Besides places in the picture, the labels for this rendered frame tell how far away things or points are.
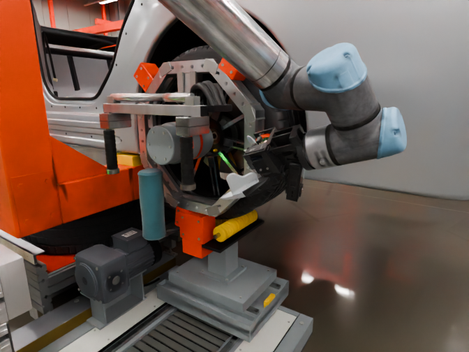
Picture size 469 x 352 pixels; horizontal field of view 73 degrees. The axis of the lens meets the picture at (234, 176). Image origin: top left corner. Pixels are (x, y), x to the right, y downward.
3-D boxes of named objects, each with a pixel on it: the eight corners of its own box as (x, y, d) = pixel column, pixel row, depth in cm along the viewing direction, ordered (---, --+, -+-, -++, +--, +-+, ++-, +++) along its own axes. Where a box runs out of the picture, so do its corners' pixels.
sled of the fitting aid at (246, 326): (288, 296, 150) (289, 278, 147) (249, 345, 120) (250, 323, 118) (205, 266, 176) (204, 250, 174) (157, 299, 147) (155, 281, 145)
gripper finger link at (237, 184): (208, 183, 64) (246, 158, 63) (224, 202, 67) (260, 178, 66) (210, 191, 62) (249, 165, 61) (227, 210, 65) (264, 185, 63)
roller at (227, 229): (261, 220, 137) (261, 207, 135) (221, 246, 113) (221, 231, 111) (249, 217, 140) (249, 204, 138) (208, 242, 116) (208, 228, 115)
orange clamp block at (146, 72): (167, 79, 123) (155, 63, 125) (152, 78, 116) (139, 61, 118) (159, 92, 127) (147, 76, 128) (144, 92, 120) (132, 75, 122)
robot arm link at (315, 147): (344, 146, 60) (338, 177, 55) (322, 151, 63) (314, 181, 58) (329, 115, 56) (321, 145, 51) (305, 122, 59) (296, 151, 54)
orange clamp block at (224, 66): (244, 81, 105) (258, 56, 100) (231, 80, 98) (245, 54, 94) (229, 69, 107) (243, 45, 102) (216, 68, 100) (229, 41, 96)
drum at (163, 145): (216, 158, 116) (216, 120, 113) (176, 170, 99) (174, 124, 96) (187, 154, 124) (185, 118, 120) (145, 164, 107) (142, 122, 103)
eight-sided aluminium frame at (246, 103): (262, 221, 111) (266, 56, 97) (253, 228, 105) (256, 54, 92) (154, 195, 139) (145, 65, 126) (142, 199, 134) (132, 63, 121)
